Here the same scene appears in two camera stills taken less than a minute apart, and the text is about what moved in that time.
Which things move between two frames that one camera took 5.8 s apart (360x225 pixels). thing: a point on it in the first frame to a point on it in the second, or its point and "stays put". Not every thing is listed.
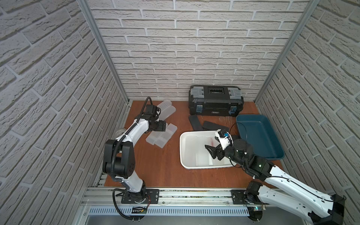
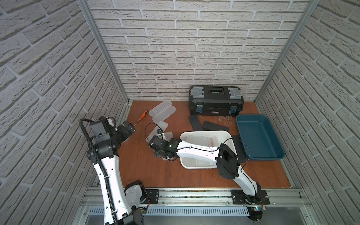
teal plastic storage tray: (257, 130) stays put
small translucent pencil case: (212, 141) stays put
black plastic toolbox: (220, 101) stays put
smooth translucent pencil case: (166, 112) stays put
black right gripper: (218, 151) to (169, 141)
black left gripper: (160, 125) to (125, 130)
